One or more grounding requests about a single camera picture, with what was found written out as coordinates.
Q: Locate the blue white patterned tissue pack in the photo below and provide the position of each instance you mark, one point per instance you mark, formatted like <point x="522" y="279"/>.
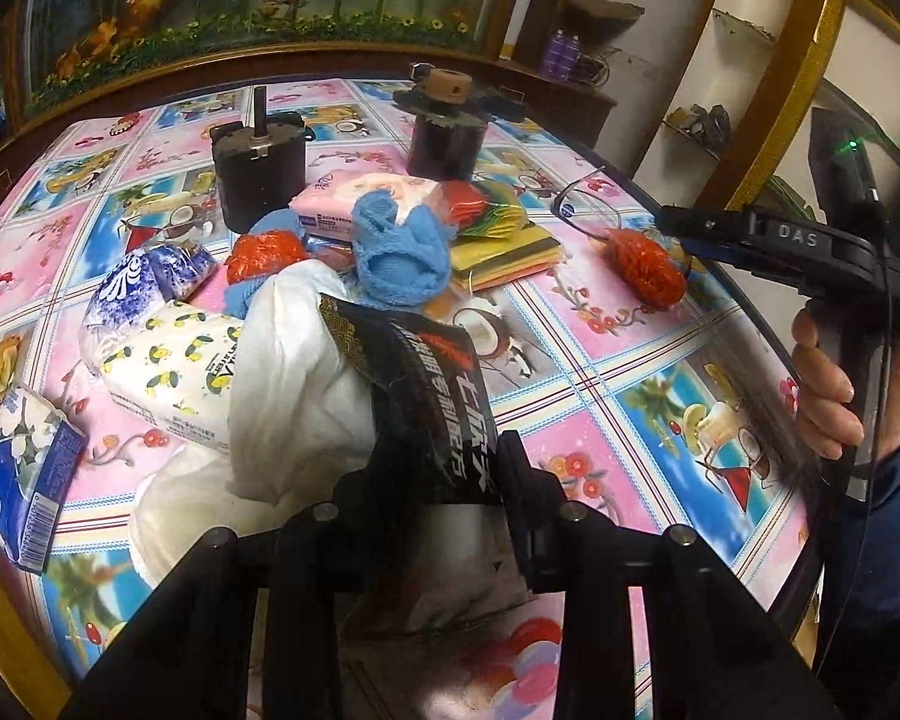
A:
<point x="142" y="277"/>

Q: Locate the bag of coloured sheets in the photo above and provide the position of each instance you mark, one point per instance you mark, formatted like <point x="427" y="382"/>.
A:
<point x="506" y="259"/>

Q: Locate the white plastic bag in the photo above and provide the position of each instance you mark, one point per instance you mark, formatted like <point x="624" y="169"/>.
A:
<point x="285" y="367"/>

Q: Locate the black motor with shaft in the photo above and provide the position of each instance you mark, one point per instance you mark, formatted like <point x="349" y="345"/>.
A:
<point x="259" y="180"/>

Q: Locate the black cylinder motor brown cap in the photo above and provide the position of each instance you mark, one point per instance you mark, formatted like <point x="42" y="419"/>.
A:
<point x="442" y="150"/>

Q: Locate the pink tissue pack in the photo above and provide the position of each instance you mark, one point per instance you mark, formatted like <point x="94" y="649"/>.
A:
<point x="330" y="202"/>

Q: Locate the person's right hand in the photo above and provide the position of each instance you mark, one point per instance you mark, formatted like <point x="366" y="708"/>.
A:
<point x="825" y="390"/>

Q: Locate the golden curved wooden frame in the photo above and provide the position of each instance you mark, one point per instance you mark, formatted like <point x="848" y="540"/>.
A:
<point x="787" y="105"/>

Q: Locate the printed tablecloth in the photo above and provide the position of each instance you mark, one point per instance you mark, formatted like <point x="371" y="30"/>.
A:
<point x="630" y="405"/>

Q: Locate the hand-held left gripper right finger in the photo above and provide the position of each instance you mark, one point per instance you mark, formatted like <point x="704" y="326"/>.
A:
<point x="521" y="495"/>

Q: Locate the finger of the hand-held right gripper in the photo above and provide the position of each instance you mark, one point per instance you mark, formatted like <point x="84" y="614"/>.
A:
<point x="709" y="226"/>

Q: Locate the black snack packet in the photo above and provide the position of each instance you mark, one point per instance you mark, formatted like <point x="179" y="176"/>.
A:
<point x="420" y="390"/>

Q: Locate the white paper roll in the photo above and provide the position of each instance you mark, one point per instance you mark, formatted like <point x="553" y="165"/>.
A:
<point x="516" y="19"/>

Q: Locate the lemon print tissue pack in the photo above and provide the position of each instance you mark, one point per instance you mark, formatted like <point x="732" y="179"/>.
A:
<point x="172" y="367"/>

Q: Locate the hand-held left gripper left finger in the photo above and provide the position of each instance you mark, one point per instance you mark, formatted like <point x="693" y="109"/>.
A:
<point x="379" y="469"/>

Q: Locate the purple spray can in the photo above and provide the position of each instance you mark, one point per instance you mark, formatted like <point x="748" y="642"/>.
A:
<point x="557" y="54"/>
<point x="573" y="58"/>

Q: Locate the person's right forearm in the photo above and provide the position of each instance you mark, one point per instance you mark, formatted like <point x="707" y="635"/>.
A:
<point x="892" y="562"/>

